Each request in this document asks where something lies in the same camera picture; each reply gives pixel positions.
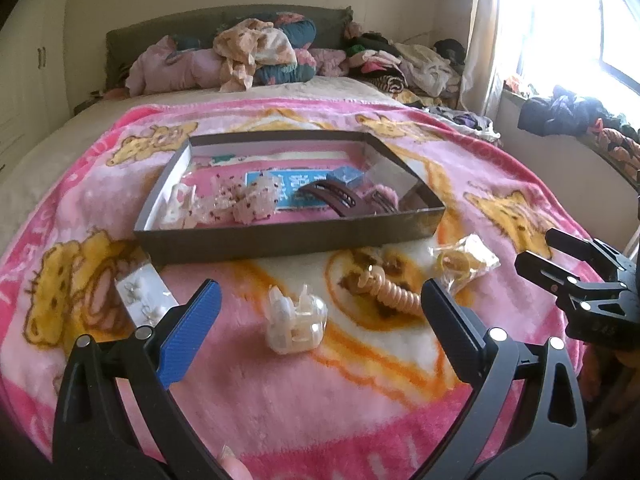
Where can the person's left hand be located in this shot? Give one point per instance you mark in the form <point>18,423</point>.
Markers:
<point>235,466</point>

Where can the pink bear printed blanket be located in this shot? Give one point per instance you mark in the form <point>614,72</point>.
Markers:
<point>300,400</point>

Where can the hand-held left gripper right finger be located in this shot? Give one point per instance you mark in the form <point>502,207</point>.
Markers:
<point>452,327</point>

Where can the bright window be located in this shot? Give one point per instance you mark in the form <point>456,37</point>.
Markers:
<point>565,20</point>

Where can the pile of mixed clothes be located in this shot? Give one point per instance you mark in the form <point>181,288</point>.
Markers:
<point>425,67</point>

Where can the small blue box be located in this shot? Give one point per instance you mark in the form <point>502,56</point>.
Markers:
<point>347,175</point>

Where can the white hair claw clip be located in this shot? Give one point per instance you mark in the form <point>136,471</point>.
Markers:
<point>295,325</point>

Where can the dark shallow cardboard box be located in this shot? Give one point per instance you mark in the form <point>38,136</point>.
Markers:
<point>280,245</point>

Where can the dark clothes on sill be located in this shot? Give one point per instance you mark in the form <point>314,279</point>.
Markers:
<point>560,115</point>

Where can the clear hair claw clip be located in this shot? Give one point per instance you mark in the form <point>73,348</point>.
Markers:
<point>177,205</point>

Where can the white wardrobe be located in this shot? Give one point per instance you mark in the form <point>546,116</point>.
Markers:
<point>30,60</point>

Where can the cream curtain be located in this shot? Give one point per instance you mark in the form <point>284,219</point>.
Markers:
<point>482,35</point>

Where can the sheer dotted ribbon bow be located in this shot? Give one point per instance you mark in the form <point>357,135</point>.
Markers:
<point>250,200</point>

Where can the pink quilted bedding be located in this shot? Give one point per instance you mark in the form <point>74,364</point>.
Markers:
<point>170,67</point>

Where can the brown hair clip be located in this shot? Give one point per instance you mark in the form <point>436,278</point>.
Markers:
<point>335,200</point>

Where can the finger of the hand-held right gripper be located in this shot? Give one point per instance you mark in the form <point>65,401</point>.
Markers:
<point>575,245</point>
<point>545,272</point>

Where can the clear packet of yellow rings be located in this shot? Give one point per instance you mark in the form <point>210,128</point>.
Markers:
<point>467,260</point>

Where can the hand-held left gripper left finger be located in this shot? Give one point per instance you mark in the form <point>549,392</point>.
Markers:
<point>190,330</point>

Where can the clear packet of earrings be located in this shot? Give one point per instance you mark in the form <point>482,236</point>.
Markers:
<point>142,295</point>

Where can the beige printed cloth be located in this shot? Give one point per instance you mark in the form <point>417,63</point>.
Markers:
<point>250,40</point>

